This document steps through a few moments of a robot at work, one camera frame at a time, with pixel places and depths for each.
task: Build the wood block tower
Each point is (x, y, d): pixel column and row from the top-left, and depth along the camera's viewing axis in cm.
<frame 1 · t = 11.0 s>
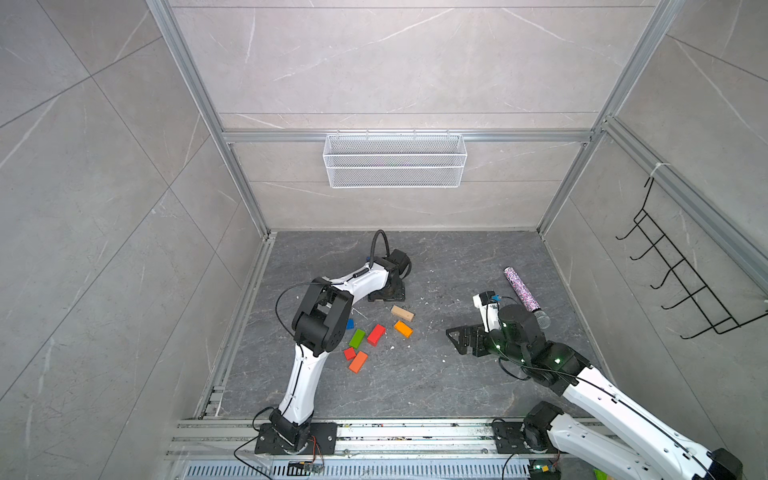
left hand: (390, 290, 101), fingers open
right hand: (459, 328, 76), fingers open
glitter purple tube: (521, 290, 100), point 4 cm above the table
green rectangular block: (357, 338, 92), on the table
red arch block: (376, 334, 92), point 2 cm above the table
small red cube block: (349, 353, 89), on the table
orange rectangular block: (358, 362, 87), on the table
yellow-orange rectangular block: (403, 329, 94), on the table
natural wood block middle: (402, 313, 99), on the table

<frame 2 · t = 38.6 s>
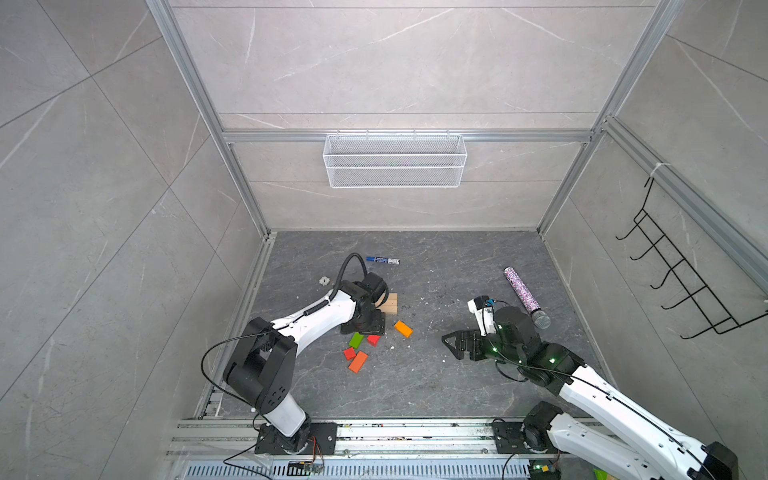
left hand: (369, 322, 88), fingers open
right hand: (454, 335, 76), fingers open
blue marker pen: (383, 260, 112), on the table
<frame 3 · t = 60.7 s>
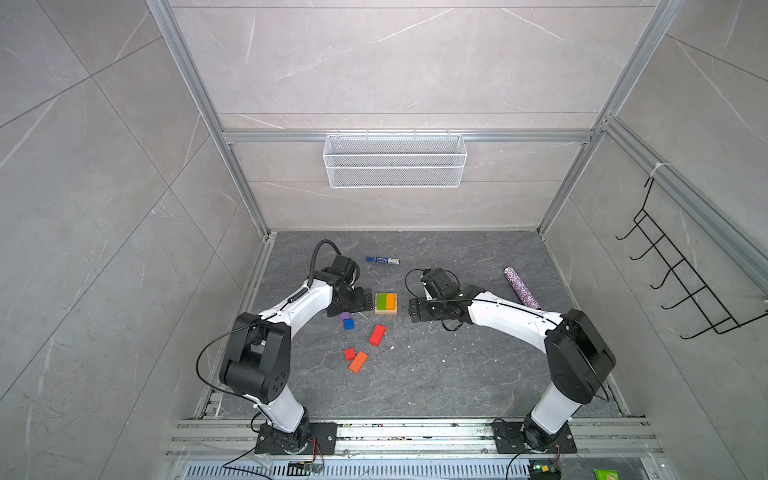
left hand: (359, 300, 91), fingers open
right hand: (420, 307, 90), fingers open
green rectangular block: (381, 301, 99), point 2 cm above the table
yellow-orange rectangular block: (391, 303, 99), point 2 cm above the table
blue cube block: (348, 324, 98), on the table
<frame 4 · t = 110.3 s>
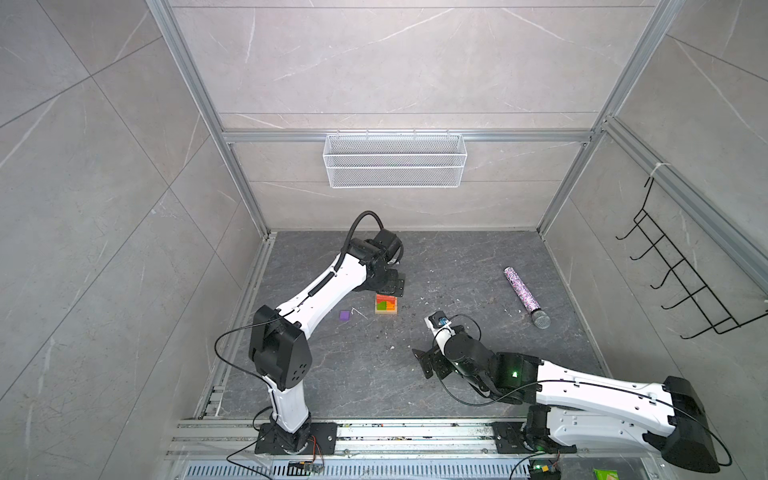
left hand: (385, 281, 84), fingers open
right hand: (427, 340, 75), fingers open
